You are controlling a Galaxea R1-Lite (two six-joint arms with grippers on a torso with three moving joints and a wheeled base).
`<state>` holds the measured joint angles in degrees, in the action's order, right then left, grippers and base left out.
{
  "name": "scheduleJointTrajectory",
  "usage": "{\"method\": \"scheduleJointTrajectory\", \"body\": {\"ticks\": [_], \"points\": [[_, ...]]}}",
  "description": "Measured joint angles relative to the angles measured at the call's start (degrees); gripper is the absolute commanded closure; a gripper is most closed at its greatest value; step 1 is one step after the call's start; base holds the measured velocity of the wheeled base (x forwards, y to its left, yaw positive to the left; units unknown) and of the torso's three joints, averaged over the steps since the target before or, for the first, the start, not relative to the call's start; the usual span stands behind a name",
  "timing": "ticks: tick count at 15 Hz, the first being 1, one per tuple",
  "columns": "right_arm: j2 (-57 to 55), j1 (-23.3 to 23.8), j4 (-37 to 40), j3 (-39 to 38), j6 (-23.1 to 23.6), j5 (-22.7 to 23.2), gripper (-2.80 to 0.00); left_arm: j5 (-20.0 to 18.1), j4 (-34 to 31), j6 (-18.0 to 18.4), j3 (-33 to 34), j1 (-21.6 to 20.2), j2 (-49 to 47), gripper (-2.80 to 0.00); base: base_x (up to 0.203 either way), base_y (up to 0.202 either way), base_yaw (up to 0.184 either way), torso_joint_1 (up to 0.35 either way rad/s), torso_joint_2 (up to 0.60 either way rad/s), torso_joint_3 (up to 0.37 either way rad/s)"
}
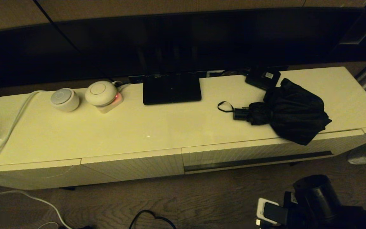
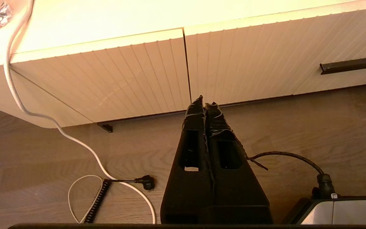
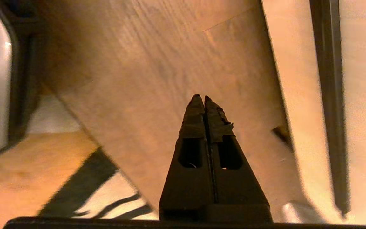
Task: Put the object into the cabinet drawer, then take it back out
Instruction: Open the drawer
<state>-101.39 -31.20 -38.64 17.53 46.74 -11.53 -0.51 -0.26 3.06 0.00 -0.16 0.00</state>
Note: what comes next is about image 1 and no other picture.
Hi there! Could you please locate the white speaker with grey top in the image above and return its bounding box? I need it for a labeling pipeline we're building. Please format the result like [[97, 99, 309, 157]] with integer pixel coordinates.
[[50, 88, 80, 112]]

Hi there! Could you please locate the white power strip red light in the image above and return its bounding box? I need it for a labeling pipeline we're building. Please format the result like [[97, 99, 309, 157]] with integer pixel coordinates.
[[96, 92, 124, 114]]

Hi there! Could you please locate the black flat television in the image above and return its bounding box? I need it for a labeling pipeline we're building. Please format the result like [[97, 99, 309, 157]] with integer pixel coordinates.
[[0, 8, 366, 89]]

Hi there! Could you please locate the black umbrella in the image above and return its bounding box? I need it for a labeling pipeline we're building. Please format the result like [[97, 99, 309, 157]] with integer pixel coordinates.
[[217, 78, 332, 146]]

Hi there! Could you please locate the thin black wall cable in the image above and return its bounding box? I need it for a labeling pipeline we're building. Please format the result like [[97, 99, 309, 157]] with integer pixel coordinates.
[[33, 0, 114, 80]]

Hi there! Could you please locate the black television base plate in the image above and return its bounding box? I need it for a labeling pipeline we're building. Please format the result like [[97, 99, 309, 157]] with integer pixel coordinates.
[[143, 73, 202, 106]]

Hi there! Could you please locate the white pull-out drawer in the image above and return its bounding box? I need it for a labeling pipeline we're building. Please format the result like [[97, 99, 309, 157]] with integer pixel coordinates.
[[182, 129, 364, 175]]

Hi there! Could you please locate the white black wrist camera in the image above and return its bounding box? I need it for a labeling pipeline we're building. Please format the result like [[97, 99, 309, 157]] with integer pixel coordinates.
[[257, 198, 289, 227]]

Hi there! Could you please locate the white power cable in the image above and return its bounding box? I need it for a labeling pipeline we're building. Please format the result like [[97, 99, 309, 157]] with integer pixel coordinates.
[[0, 90, 72, 229]]

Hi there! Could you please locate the white dome-shaped device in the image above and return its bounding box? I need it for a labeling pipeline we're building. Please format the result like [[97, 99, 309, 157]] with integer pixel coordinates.
[[85, 81, 118, 107]]

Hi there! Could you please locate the black floor cable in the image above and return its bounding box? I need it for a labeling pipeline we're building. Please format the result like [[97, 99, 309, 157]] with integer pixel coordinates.
[[129, 210, 177, 229]]

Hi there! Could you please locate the black set-top box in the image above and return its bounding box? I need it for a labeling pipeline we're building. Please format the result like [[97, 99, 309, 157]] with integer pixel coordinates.
[[245, 67, 281, 91]]

